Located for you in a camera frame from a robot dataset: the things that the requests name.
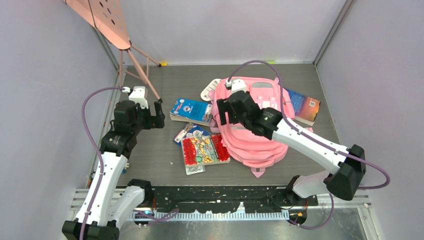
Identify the clear plastic stationery pack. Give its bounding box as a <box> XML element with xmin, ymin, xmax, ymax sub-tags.
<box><xmin>185</xmin><ymin>165</ymin><xmax>206</xmax><ymax>176</ymax></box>

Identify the red comic paperback book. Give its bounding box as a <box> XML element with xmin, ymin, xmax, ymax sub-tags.
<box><xmin>181</xmin><ymin>134</ymin><xmax>231</xmax><ymax>168</ymax></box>

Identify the pink tripod stand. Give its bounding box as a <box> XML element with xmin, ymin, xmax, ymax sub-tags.
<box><xmin>64</xmin><ymin>0</ymin><xmax>162</xmax><ymax>103</ymax></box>

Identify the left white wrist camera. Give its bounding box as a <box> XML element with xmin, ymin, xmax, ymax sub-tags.
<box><xmin>128</xmin><ymin>86</ymin><xmax>149</xmax><ymax>109</ymax></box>

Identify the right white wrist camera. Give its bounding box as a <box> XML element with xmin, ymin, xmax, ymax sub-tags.
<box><xmin>225</xmin><ymin>78</ymin><xmax>247</xmax><ymax>94</ymax></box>

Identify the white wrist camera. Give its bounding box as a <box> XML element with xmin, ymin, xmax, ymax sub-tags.
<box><xmin>128</xmin><ymin>86</ymin><xmax>149</xmax><ymax>109</ymax></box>
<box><xmin>225</xmin><ymin>78</ymin><xmax>247</xmax><ymax>94</ymax></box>

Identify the light blue paperback book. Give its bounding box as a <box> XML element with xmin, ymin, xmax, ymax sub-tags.
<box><xmin>169</xmin><ymin>97</ymin><xmax>212</xmax><ymax>126</ymax></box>

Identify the blue orange paperback book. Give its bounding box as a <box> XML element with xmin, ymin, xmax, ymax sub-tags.
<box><xmin>286</xmin><ymin>88</ymin><xmax>321</xmax><ymax>126</ymax></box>

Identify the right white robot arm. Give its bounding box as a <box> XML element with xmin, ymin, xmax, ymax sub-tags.
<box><xmin>216</xmin><ymin>90</ymin><xmax>366</xmax><ymax>205</ymax></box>

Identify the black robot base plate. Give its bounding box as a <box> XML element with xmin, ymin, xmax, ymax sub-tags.
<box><xmin>139</xmin><ymin>185</ymin><xmax>318</xmax><ymax>214</ymax></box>

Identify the pink student backpack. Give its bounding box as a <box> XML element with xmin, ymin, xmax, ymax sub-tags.
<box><xmin>209</xmin><ymin>76</ymin><xmax>295</xmax><ymax>178</ymax></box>

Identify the dark blue activity booklet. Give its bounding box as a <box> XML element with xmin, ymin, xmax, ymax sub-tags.
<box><xmin>173</xmin><ymin>122</ymin><xmax>211</xmax><ymax>146</ymax></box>

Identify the white oval tag card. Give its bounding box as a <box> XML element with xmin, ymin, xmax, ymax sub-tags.
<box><xmin>200</xmin><ymin>78</ymin><xmax>222</xmax><ymax>102</ymax></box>

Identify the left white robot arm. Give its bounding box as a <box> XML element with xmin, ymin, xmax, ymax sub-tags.
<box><xmin>62</xmin><ymin>100</ymin><xmax>165</xmax><ymax>240</ymax></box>

